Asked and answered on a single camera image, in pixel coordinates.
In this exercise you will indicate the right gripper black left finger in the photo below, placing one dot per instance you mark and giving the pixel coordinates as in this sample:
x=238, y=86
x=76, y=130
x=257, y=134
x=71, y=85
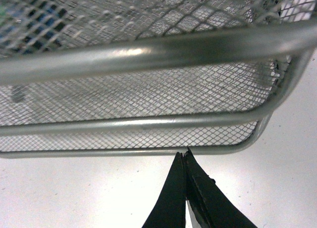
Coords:
x=169, y=210

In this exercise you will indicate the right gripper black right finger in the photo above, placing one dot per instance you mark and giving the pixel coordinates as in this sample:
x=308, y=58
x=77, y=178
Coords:
x=211, y=208

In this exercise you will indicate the grey metal mesh rack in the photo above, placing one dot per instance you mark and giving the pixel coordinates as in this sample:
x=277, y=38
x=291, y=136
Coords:
x=146, y=77

